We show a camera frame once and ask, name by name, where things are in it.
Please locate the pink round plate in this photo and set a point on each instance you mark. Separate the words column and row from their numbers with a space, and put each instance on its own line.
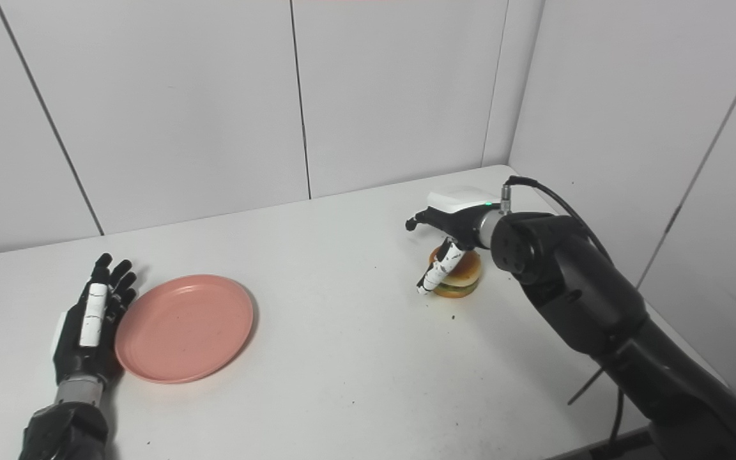
column 184, row 329

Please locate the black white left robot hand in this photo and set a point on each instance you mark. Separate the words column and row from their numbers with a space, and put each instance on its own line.
column 71, row 351

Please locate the toy hamburger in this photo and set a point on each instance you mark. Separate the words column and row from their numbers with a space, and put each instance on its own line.
column 465, row 275

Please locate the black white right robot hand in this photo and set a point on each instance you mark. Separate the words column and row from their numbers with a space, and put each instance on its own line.
column 460, row 220

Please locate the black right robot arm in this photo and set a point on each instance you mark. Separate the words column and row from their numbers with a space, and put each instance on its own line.
column 598, row 300

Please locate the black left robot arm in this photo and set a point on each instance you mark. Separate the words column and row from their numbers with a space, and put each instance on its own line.
column 64, row 428

